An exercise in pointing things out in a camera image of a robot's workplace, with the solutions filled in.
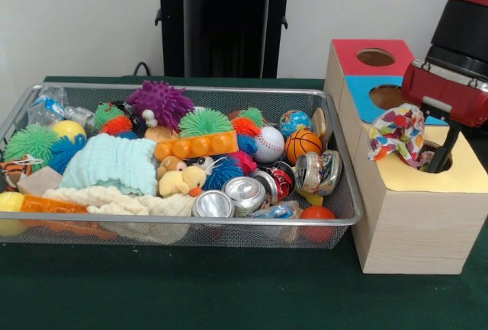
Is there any dark green table cloth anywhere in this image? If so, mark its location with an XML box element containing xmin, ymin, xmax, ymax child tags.
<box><xmin>0</xmin><ymin>75</ymin><xmax>488</xmax><ymax>330</ymax></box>

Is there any mint green cloth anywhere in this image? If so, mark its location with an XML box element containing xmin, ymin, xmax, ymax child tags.
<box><xmin>59</xmin><ymin>133</ymin><xmax>158</xmax><ymax>197</ymax></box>

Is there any purple spiky toy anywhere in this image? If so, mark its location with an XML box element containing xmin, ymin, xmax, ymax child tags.
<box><xmin>127</xmin><ymin>80</ymin><xmax>194</xmax><ymax>133</ymax></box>

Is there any yellow plush duck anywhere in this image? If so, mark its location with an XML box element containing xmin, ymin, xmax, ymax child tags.
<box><xmin>158</xmin><ymin>165</ymin><xmax>209</xmax><ymax>198</ymax></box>

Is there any small baseball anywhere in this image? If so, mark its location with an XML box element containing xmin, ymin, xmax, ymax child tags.
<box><xmin>253</xmin><ymin>126</ymin><xmax>286</xmax><ymax>163</ymax></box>

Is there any red-orange ball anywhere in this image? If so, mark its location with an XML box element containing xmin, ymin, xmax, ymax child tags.
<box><xmin>299</xmin><ymin>205</ymin><xmax>337</xmax><ymax>243</ymax></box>

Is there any blue spiky ball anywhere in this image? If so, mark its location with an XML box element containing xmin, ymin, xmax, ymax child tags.
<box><xmin>49</xmin><ymin>133</ymin><xmax>88</xmax><ymax>175</ymax></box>

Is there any multicolour dotted wrapper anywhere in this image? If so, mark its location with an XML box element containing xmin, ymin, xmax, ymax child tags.
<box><xmin>368</xmin><ymin>103</ymin><xmax>435</xmax><ymax>169</ymax></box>

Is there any wooden box with three holes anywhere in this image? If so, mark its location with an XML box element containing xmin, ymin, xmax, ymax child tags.
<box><xmin>323</xmin><ymin>38</ymin><xmax>488</xmax><ymax>274</ymax></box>

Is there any shallow wire mesh bin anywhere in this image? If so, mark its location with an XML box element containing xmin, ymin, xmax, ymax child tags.
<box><xmin>0</xmin><ymin>82</ymin><xmax>364</xmax><ymax>250</ymax></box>

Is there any silver drink can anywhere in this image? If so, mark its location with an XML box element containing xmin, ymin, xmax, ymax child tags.
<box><xmin>295</xmin><ymin>149</ymin><xmax>343</xmax><ymax>197</ymax></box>

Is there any small basketball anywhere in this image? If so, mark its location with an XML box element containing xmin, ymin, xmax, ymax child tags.
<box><xmin>284</xmin><ymin>130</ymin><xmax>324</xmax><ymax>165</ymax></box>

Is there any bright green spiky ball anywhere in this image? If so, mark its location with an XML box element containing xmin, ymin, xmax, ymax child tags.
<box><xmin>178</xmin><ymin>107</ymin><xmax>234</xmax><ymax>137</ymax></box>

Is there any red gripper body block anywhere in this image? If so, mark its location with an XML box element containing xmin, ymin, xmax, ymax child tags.
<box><xmin>400</xmin><ymin>59</ymin><xmax>488</xmax><ymax>129</ymax></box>

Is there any orange toy building brick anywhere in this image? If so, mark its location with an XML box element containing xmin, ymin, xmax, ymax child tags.
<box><xmin>154</xmin><ymin>130</ymin><xmax>240</xmax><ymax>162</ymax></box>

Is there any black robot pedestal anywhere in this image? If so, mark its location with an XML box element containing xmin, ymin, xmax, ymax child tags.
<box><xmin>146</xmin><ymin>0</ymin><xmax>308</xmax><ymax>78</ymax></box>

